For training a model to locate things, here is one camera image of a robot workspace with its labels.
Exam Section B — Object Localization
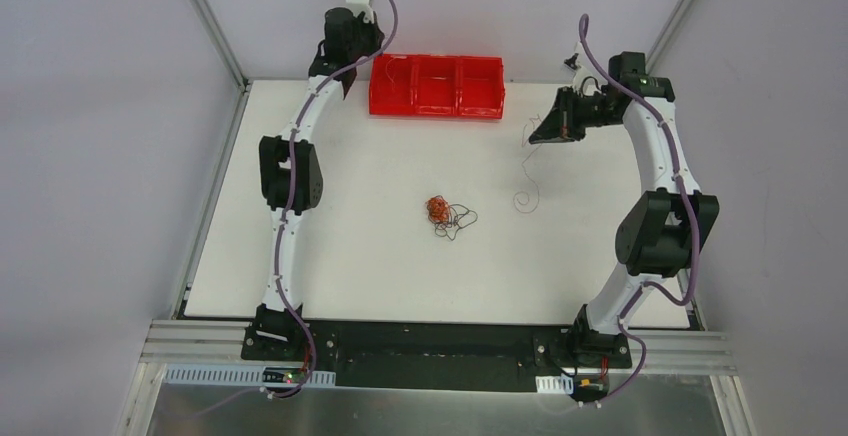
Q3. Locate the pink thin cable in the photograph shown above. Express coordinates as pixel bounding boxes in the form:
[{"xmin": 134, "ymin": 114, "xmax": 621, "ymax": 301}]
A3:
[{"xmin": 512, "ymin": 114, "xmax": 546, "ymax": 214}]

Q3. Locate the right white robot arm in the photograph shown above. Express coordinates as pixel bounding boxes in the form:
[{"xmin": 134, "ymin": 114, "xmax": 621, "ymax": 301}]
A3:
[{"xmin": 527, "ymin": 52, "xmax": 720, "ymax": 366}]

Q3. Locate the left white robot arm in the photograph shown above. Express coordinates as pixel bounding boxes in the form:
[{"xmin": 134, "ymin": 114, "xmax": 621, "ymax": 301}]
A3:
[{"xmin": 241, "ymin": 7, "xmax": 385, "ymax": 361}]

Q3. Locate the red three-compartment bin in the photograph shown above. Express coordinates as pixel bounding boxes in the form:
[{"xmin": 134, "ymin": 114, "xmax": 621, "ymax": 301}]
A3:
[{"xmin": 368, "ymin": 54, "xmax": 505, "ymax": 121}]

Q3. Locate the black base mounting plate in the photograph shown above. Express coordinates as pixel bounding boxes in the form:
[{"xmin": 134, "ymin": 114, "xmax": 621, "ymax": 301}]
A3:
[{"xmin": 241, "ymin": 315, "xmax": 632, "ymax": 392}]

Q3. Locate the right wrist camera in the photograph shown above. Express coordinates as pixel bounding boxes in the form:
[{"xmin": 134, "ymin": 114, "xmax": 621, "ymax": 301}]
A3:
[{"xmin": 564, "ymin": 52, "xmax": 599, "ymax": 96}]

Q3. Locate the dark brown tangled cable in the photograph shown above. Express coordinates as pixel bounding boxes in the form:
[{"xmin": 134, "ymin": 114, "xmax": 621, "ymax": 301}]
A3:
[{"xmin": 431, "ymin": 203, "xmax": 480, "ymax": 243}]

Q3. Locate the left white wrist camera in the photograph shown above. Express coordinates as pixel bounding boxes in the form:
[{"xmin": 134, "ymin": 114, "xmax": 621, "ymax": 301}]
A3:
[{"xmin": 345, "ymin": 0, "xmax": 376, "ymax": 24}]

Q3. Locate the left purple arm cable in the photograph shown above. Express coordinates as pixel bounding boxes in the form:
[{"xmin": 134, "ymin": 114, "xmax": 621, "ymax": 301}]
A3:
[{"xmin": 261, "ymin": 0, "xmax": 399, "ymax": 401}]

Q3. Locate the right slotted cable duct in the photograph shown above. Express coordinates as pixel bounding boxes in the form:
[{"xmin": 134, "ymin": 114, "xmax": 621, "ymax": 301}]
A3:
[{"xmin": 535, "ymin": 374, "xmax": 574, "ymax": 395}]

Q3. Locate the slotted cable duct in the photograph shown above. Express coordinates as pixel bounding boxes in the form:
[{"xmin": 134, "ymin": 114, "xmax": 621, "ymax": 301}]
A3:
[
  {"xmin": 535, "ymin": 374, "xmax": 574, "ymax": 395},
  {"xmin": 163, "ymin": 363, "xmax": 336, "ymax": 389}
]

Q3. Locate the left slotted cable duct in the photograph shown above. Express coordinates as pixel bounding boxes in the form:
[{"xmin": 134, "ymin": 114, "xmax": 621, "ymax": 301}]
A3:
[{"xmin": 163, "ymin": 363, "xmax": 336, "ymax": 389}]

